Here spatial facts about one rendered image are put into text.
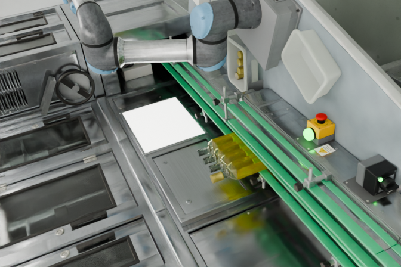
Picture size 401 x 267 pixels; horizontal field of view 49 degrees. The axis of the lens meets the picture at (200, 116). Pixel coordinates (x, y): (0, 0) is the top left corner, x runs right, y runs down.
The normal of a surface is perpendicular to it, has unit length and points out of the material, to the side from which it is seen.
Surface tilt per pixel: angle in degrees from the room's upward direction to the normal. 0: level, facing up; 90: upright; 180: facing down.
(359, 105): 0
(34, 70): 90
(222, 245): 90
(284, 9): 90
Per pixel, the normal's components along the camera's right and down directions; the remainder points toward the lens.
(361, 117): -0.91, 0.30
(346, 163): -0.09, -0.83
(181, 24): 0.41, 0.47
